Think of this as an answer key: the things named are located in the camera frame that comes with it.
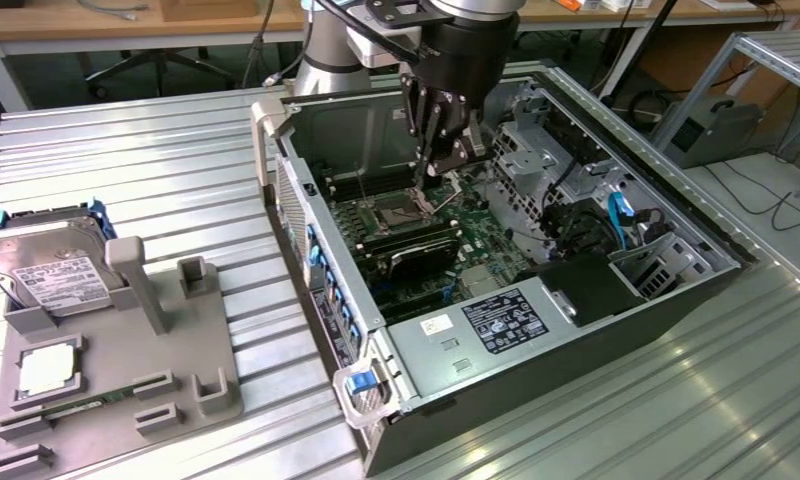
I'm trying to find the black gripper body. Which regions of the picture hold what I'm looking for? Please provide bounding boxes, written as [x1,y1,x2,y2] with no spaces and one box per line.
[402,12,521,104]

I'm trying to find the green graphics card black cooler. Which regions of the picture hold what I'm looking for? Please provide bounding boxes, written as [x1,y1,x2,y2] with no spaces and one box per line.
[370,237,462,291]

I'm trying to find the silver socket cover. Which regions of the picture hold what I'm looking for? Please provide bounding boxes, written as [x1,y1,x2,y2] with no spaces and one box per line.
[425,169,471,214]

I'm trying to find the black RAM slot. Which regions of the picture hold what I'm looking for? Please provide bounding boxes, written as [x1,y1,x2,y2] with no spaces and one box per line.
[323,167,411,184]
[331,182,415,200]
[326,172,413,189]
[358,237,462,260]
[355,229,459,251]
[329,177,414,194]
[357,233,461,255]
[353,225,458,247]

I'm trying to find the grey metal disk bay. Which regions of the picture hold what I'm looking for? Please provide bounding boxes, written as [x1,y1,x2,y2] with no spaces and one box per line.
[490,79,618,251]

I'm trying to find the CPU socket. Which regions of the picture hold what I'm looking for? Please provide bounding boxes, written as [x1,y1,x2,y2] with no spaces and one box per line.
[365,192,435,235]

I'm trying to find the green motherboard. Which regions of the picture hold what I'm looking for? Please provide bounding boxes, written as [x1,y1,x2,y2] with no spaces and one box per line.
[323,162,531,324]

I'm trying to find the small white box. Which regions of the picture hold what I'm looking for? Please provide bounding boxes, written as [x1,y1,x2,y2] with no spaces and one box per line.
[582,0,649,14]

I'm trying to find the black stand pole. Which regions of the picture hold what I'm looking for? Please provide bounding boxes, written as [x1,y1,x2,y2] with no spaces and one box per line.
[598,0,681,101]

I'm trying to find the silver chipset heatsink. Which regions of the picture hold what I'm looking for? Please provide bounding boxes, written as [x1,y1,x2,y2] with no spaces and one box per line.
[461,263,509,297]

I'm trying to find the large brown cardboard sheet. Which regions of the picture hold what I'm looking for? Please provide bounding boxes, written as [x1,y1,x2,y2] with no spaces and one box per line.
[638,34,798,109]

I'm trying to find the black plastic shroud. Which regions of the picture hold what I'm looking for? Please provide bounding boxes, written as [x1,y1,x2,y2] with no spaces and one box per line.
[510,257,649,329]

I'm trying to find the grey box device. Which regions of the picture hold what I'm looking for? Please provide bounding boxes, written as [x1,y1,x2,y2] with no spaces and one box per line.
[665,99,766,170]

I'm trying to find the brown cardboard box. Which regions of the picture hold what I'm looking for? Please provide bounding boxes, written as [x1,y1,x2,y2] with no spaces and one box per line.
[161,0,255,22]

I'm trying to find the grey power supply unit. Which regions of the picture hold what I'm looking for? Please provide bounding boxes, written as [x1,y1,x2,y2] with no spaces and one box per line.
[383,282,578,409]

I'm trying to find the black office chair base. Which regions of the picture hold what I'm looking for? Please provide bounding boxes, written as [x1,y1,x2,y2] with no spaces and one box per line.
[82,47,235,100]

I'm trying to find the blue case release latch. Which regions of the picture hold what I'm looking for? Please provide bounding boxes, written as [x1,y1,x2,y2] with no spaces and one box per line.
[342,372,375,397]

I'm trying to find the black grey PC case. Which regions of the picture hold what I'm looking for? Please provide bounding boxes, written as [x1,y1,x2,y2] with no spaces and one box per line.
[249,69,760,477]

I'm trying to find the silver hard disk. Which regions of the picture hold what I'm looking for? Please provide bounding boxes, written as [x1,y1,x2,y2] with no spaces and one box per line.
[0,219,131,319]

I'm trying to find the grey parts rack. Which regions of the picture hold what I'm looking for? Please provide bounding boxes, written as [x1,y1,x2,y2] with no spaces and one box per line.
[0,237,245,476]

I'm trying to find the silver CPU chip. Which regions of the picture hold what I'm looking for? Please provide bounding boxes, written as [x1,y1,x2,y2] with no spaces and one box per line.
[15,344,80,394]

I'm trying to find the green RAM stick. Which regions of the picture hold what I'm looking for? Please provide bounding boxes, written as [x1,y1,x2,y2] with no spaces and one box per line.
[38,392,138,419]

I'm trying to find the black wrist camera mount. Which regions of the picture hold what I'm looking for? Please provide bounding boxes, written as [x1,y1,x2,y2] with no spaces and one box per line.
[363,0,455,30]

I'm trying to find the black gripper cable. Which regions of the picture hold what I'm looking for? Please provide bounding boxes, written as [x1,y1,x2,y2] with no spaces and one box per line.
[311,0,427,66]

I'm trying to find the thin black wire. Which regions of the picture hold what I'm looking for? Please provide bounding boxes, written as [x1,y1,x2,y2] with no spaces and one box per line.
[546,142,571,201]

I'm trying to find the thick black wire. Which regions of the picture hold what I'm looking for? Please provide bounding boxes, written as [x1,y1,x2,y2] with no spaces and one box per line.
[538,199,618,261]

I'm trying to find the grey plastic case handle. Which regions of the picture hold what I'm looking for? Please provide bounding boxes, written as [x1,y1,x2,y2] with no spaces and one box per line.
[331,357,401,431]
[249,97,299,187]

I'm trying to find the blue data wire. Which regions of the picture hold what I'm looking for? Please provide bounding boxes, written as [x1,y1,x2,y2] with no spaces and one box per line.
[608,191,636,250]

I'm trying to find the hanging cable with plug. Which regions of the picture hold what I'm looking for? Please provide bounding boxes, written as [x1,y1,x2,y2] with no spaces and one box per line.
[238,0,287,87]

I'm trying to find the wooden desk white frame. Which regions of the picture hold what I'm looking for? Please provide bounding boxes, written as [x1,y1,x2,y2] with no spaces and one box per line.
[0,0,311,114]
[511,0,800,101]

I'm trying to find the grey metal drive bracket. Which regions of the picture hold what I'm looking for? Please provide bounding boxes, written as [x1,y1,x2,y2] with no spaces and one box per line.
[605,232,734,301]

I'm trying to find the aluminium profile frame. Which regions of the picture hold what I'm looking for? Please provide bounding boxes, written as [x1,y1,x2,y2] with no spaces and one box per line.
[649,29,800,166]

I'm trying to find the grey coiled cable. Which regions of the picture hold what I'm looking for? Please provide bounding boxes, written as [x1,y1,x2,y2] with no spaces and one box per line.
[75,0,151,22]

